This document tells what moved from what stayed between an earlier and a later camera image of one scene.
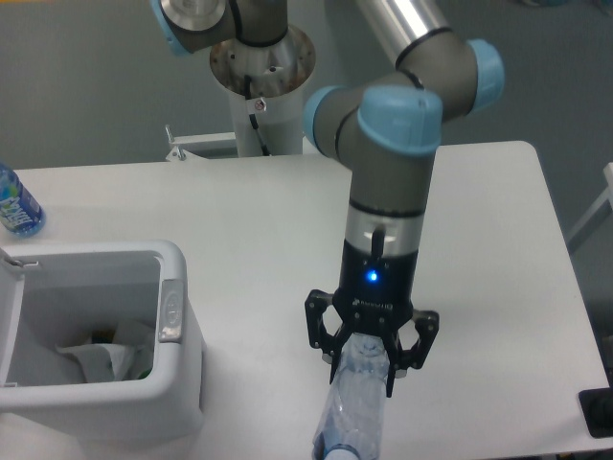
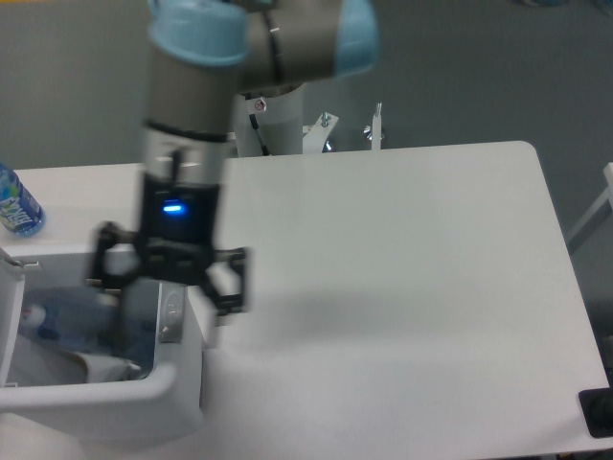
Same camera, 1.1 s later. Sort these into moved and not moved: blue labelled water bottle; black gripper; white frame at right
Moved: black gripper
Not moved: white frame at right; blue labelled water bottle
